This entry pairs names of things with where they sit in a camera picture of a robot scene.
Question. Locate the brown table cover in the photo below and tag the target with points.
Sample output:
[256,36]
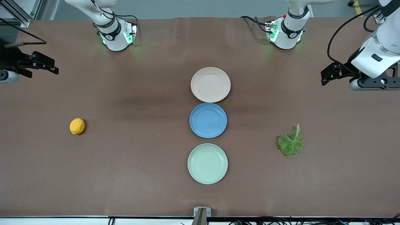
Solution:
[93,156]

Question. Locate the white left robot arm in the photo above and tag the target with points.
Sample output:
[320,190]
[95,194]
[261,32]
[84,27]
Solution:
[290,34]

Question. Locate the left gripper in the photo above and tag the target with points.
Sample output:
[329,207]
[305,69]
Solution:
[347,69]

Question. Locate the yellow lemon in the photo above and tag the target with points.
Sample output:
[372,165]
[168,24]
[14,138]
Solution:
[77,126]

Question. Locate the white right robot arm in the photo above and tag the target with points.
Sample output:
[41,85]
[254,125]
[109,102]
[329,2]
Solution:
[115,37]

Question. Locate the metal table bracket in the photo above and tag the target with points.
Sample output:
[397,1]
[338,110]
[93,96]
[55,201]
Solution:
[202,215]

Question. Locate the beige round plate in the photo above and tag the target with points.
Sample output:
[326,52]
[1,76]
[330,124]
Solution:
[210,84]

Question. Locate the blue round plate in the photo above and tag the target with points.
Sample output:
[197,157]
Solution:
[208,120]

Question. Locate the aluminium frame profile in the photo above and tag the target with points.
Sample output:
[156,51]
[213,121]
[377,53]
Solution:
[379,20]
[25,22]

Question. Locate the right arm base connector plate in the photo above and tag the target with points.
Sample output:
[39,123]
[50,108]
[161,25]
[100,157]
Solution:
[132,32]

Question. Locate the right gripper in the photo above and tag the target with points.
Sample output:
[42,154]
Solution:
[12,59]

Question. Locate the green lettuce leaf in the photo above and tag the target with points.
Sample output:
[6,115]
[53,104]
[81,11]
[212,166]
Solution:
[290,145]

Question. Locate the light green round plate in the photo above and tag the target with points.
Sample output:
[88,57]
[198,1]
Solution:
[207,164]

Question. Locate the left arm base connector plate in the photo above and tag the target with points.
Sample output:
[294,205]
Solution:
[271,31]

